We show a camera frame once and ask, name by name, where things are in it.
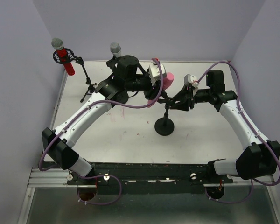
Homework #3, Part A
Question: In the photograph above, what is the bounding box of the pink microphone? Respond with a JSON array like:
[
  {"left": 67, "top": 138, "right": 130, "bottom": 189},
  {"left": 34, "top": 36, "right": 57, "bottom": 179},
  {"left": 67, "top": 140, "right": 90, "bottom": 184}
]
[{"left": 148, "top": 72, "right": 174, "bottom": 108}]

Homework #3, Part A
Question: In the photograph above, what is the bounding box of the black round-base stand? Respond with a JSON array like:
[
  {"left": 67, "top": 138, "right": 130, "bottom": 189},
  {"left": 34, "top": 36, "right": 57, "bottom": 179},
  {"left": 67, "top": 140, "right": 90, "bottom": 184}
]
[
  {"left": 105, "top": 56, "right": 129, "bottom": 105},
  {"left": 154, "top": 90, "right": 175, "bottom": 136}
]

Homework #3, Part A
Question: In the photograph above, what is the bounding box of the silver microphone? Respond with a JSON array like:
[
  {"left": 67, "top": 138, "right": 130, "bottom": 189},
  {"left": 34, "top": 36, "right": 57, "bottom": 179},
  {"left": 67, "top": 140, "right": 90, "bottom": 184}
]
[{"left": 110, "top": 42, "right": 122, "bottom": 58}]

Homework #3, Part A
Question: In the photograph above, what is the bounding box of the black tripod microphone stand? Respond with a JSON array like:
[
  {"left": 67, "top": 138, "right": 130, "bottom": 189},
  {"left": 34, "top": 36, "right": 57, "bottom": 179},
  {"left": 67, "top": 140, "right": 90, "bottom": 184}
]
[{"left": 52, "top": 48, "right": 98, "bottom": 103}]

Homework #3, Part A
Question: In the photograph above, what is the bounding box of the red glitter microphone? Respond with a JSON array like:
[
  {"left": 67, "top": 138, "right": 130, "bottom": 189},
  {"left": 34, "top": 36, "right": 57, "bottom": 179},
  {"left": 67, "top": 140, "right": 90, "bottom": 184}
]
[{"left": 51, "top": 38, "right": 75, "bottom": 76}]

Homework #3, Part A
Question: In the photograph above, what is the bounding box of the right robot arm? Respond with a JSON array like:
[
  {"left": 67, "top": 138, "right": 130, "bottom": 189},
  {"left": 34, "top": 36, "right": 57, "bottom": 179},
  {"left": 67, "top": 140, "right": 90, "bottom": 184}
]
[{"left": 171, "top": 70, "right": 280, "bottom": 180}]

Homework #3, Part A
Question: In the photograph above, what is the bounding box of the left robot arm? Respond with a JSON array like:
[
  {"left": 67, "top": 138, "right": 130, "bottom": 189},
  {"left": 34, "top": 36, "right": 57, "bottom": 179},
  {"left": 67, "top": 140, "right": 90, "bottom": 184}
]
[{"left": 38, "top": 58, "right": 166, "bottom": 178}]

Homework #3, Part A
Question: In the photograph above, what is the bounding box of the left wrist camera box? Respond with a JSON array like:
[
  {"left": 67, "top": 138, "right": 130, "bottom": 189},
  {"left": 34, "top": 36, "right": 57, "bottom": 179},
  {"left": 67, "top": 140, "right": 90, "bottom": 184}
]
[{"left": 148, "top": 58, "right": 167, "bottom": 85}]

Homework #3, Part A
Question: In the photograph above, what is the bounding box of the black mounting rail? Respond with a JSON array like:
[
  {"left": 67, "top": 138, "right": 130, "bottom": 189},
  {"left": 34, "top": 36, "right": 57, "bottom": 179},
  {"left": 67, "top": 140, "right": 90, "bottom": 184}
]
[{"left": 67, "top": 162, "right": 233, "bottom": 195}]

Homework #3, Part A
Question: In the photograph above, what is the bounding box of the aluminium frame rail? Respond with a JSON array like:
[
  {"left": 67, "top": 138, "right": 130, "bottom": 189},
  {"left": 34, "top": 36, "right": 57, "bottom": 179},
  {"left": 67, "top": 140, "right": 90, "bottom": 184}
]
[{"left": 28, "top": 61, "right": 275, "bottom": 187}]

